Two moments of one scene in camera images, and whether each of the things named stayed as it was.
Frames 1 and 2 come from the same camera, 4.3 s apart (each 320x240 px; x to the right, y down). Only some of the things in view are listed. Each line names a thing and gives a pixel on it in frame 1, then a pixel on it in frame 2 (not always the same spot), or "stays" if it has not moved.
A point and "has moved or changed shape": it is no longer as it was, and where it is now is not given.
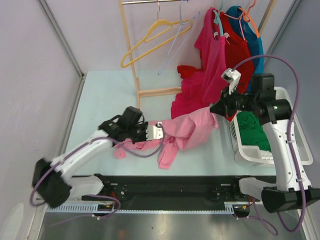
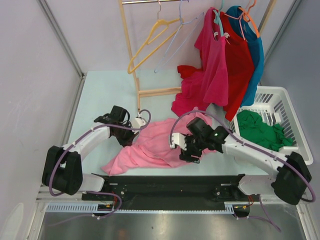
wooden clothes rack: [153, 91] stays
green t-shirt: [251, 131] stays
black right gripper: [224, 105] → [185, 155]
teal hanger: [217, 20] stays
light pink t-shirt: [179, 133] has moved or changed shape
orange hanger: [247, 17] stays
